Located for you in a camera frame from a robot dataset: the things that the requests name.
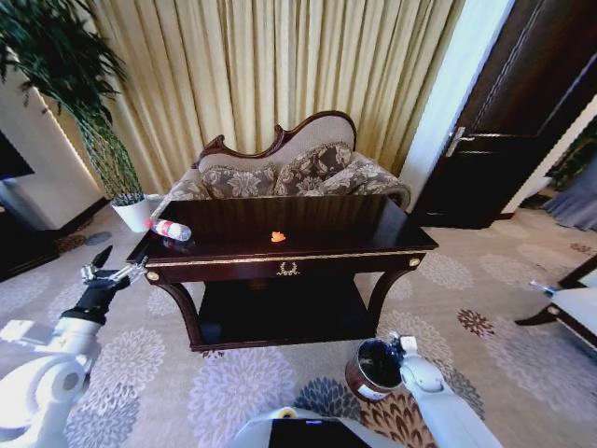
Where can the brown round trash bin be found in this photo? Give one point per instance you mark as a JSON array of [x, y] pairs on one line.
[[368, 388]]

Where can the black television screen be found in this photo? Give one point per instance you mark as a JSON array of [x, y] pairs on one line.
[[11, 158]]

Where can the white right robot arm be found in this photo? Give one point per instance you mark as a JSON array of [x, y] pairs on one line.
[[443, 410]]

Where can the small floral brown cushion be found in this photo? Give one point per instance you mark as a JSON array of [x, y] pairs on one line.
[[238, 182]]

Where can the small orange trash scrap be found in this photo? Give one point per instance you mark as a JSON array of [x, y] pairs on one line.
[[278, 237]]

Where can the dark brown wooden door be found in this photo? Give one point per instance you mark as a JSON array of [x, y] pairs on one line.
[[513, 116]]

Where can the dark wooden console table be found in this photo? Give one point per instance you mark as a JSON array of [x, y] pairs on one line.
[[326, 224]]

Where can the beige carved wooden sofa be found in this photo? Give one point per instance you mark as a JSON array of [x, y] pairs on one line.
[[303, 137]]

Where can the tall green bamboo plant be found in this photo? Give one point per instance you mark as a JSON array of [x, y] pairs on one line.
[[60, 51]]

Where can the beige pleated curtain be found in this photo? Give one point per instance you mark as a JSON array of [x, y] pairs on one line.
[[261, 65]]

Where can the grey blue fabric drape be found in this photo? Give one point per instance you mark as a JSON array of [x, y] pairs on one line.
[[576, 200]]

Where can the white robot front shell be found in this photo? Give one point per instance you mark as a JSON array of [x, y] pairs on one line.
[[256, 429]]

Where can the dark low cabinet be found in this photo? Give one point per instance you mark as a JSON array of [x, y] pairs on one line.
[[28, 252]]

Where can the dark wooden chair white seat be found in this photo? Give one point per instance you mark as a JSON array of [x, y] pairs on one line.
[[576, 303]]

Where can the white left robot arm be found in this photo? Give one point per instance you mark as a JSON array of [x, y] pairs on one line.
[[42, 387]]

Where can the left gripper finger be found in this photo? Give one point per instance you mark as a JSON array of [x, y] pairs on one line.
[[140, 268], [101, 256]]

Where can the clear plastic bottle red label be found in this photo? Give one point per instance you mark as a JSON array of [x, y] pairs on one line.
[[170, 228]]

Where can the small green leafy plant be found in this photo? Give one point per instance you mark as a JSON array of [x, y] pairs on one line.
[[580, 161]]

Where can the white plant pot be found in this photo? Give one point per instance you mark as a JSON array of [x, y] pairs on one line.
[[133, 214]]

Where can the large floral brown cushion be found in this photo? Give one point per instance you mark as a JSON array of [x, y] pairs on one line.
[[312, 170]]

